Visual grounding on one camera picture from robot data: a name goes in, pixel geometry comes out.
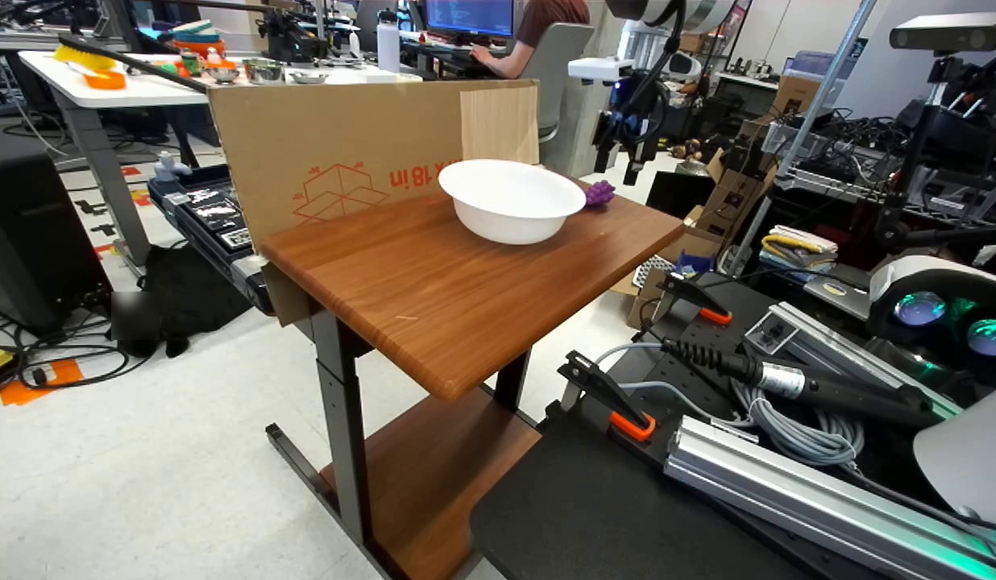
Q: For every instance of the purple toy grape bunch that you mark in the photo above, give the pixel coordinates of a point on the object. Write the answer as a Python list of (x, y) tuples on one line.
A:
[(598, 195)]

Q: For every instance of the aluminium extrusion rail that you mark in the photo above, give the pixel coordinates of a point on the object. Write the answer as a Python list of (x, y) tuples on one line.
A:
[(821, 502)]

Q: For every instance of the person in maroon shirt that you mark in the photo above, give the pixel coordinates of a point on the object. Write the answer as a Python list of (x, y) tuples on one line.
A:
[(547, 21)]

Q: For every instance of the yellow orange plastic part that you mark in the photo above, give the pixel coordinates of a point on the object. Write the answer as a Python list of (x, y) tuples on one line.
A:
[(90, 67)]

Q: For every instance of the brown cardboard sheet, red print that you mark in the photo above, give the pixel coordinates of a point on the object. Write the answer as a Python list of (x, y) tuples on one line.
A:
[(322, 148)]

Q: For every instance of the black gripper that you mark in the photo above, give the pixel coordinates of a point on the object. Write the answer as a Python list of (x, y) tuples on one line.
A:
[(639, 108)]

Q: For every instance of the grey office chair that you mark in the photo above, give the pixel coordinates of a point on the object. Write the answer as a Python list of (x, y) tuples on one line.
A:
[(563, 76)]

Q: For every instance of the small aluminium bracket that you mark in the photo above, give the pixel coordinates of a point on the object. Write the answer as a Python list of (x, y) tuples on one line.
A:
[(775, 330)]

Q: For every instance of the black cabinet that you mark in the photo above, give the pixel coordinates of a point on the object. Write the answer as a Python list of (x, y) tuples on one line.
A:
[(31, 226)]

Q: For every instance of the brown wooden side table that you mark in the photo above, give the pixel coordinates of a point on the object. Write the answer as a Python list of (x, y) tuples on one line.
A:
[(453, 291)]

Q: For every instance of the white work table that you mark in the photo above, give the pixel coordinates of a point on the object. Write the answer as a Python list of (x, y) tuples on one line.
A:
[(119, 93)]

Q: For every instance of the white bottle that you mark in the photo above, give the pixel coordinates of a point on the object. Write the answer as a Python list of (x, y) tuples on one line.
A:
[(388, 44)]

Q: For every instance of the black camera on stand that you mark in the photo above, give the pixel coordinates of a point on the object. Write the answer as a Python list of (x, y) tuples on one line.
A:
[(951, 30)]

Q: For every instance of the white plastic basin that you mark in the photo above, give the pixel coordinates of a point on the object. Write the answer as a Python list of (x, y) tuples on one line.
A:
[(512, 198)]

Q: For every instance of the black clamp with orange tip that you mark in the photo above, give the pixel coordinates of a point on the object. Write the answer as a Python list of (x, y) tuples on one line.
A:
[(693, 300), (612, 405)]

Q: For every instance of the light wood panel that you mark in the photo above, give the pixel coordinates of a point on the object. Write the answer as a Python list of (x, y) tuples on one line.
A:
[(502, 119)]

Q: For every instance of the black bag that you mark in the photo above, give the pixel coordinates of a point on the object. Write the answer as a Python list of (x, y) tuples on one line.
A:
[(178, 300)]

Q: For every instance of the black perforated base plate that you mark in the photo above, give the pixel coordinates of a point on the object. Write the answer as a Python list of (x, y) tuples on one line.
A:
[(594, 518)]

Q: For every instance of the computer monitor with blue screen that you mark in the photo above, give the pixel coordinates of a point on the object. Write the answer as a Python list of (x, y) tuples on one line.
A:
[(469, 18)]

